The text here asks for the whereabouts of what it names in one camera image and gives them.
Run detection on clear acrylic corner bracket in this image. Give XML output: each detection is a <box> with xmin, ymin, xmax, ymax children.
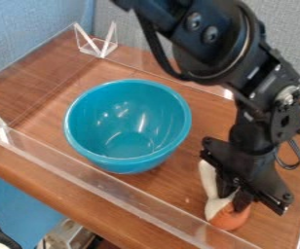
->
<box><xmin>74</xmin><ymin>21</ymin><xmax>119</xmax><ymax>58</ymax></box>

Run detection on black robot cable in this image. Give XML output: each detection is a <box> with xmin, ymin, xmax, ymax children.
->
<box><xmin>274</xmin><ymin>137</ymin><xmax>300</xmax><ymax>171</ymax></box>

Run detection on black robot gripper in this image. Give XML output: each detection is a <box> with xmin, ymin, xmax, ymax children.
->
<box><xmin>201</xmin><ymin>137</ymin><xmax>294</xmax><ymax>215</ymax></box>

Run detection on blue plastic bowl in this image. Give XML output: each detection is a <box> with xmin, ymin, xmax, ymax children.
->
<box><xmin>63</xmin><ymin>79</ymin><xmax>191</xmax><ymax>174</ymax></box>

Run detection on brown and white toy mushroom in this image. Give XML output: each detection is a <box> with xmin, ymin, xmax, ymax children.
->
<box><xmin>198</xmin><ymin>160</ymin><xmax>251</xmax><ymax>231</ymax></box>

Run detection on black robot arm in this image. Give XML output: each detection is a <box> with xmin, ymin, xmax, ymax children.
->
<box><xmin>111</xmin><ymin>0</ymin><xmax>300</xmax><ymax>214</ymax></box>

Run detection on white power strip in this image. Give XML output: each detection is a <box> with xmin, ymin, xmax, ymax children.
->
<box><xmin>35</xmin><ymin>218</ymin><xmax>95</xmax><ymax>249</ymax></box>

